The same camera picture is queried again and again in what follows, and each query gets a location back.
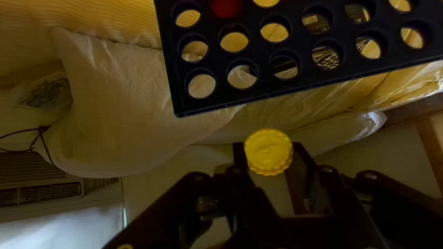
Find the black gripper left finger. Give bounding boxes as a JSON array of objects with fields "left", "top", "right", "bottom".
[{"left": 103, "top": 143, "right": 255, "bottom": 249}]

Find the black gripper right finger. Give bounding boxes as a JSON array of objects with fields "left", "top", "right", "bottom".
[{"left": 287, "top": 143, "right": 443, "bottom": 249}]

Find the yellow game chip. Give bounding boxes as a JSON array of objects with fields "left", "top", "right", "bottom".
[{"left": 244, "top": 129, "right": 294, "bottom": 178}]

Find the blue connect four gameboard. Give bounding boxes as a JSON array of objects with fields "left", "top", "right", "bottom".
[{"left": 154, "top": 0, "right": 443, "bottom": 118}]

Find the near white pillow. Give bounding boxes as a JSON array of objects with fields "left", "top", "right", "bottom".
[{"left": 45, "top": 30, "right": 237, "bottom": 179}]

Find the white air conditioner unit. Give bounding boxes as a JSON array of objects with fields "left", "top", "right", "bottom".
[{"left": 0, "top": 153, "right": 119, "bottom": 223}]

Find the yellow bed duvet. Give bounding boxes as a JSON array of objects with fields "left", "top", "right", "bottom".
[{"left": 0, "top": 0, "right": 442, "bottom": 150}]

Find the wooden bunk bed frame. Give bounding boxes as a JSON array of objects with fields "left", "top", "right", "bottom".
[{"left": 417, "top": 113, "right": 443, "bottom": 194}]

